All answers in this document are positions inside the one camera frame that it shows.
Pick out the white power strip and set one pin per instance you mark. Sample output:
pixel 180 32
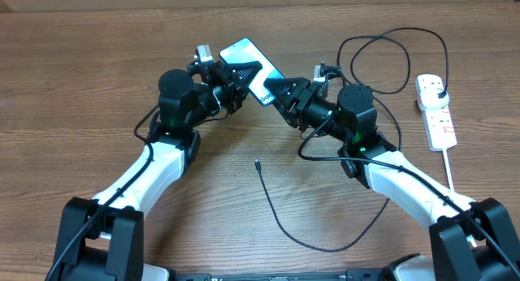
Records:
pixel 438 123

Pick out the Samsung Galaxy smartphone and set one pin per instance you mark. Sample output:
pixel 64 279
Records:
pixel 245 51

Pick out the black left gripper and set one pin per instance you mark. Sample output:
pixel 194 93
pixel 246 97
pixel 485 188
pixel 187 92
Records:
pixel 227 76

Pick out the white charger plug adapter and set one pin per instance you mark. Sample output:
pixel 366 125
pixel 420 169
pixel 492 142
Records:
pixel 430 99

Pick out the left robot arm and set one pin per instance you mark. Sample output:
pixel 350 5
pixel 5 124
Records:
pixel 102 238

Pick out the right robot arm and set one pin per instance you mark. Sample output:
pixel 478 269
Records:
pixel 470 240

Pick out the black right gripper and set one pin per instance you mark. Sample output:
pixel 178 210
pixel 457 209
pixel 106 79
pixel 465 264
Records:
pixel 299 87

